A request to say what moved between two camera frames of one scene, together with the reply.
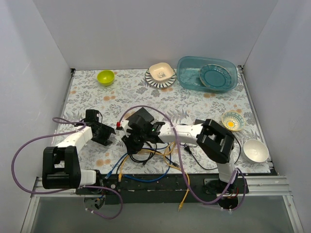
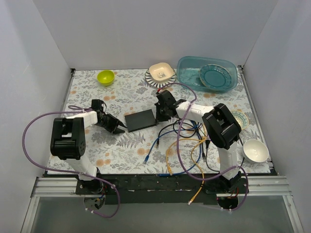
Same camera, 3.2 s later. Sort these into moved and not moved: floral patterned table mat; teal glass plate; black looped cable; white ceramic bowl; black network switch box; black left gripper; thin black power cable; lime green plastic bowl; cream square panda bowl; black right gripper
Moved: black left gripper; black looped cable; black right gripper; thin black power cable
Not moved: black network switch box; white ceramic bowl; floral patterned table mat; lime green plastic bowl; teal glass plate; cream square panda bowl
